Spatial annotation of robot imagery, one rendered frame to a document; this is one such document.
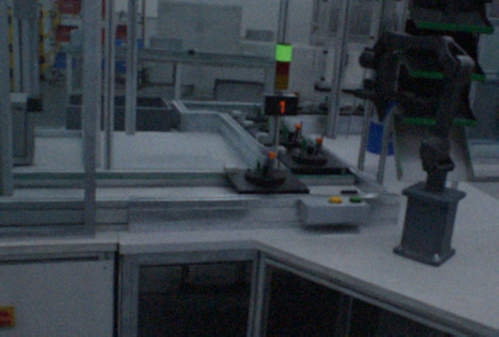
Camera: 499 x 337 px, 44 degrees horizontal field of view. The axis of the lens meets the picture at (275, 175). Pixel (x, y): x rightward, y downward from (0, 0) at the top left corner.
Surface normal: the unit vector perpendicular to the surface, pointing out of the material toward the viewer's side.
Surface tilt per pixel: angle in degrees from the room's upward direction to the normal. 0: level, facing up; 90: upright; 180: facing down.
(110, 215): 90
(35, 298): 90
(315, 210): 90
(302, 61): 90
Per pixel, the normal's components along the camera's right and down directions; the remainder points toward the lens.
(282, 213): 0.29, 0.29
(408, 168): 0.15, -0.48
